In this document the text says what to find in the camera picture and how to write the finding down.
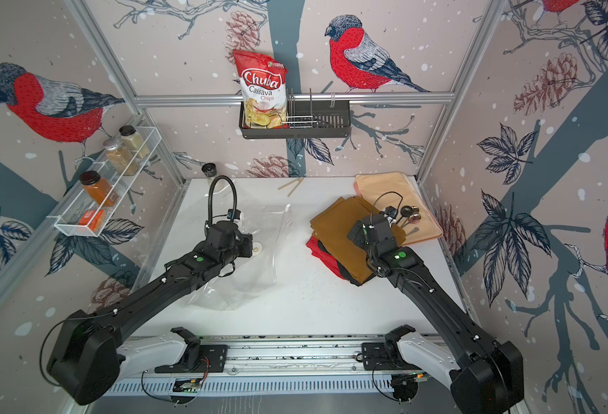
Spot clear plastic vacuum bag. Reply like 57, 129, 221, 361
188, 195, 292, 312

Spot brown trousers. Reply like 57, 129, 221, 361
310, 196, 406, 279

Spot black trousers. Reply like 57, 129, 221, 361
312, 239, 376, 286

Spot red trousers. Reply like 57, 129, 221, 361
306, 236, 350, 281

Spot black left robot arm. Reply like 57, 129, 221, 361
46, 221, 253, 405

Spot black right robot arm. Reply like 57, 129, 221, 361
347, 216, 524, 413

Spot Chuba cassava chips bag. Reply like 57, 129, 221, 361
233, 49, 288, 129

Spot black spoon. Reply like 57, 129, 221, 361
396, 205, 412, 224

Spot copper spoon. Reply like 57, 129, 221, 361
403, 213, 422, 227

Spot beige folded cloth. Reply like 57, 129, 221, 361
355, 171, 443, 247

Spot black lid seasoning shaker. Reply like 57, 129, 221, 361
201, 163, 218, 182

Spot beige spice jar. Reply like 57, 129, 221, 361
103, 139, 138, 176

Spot pale spice jar black lid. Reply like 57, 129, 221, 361
119, 125, 150, 159

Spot small orange box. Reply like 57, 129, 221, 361
78, 209, 106, 232

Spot orange spice jar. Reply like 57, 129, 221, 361
79, 171, 119, 207

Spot black flexible cable hose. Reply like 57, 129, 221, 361
206, 174, 238, 229

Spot black wire wall basket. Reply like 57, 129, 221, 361
238, 92, 351, 140

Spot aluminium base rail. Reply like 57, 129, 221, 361
107, 332, 459, 400

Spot clear acrylic wall shelf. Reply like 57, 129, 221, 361
54, 126, 162, 237

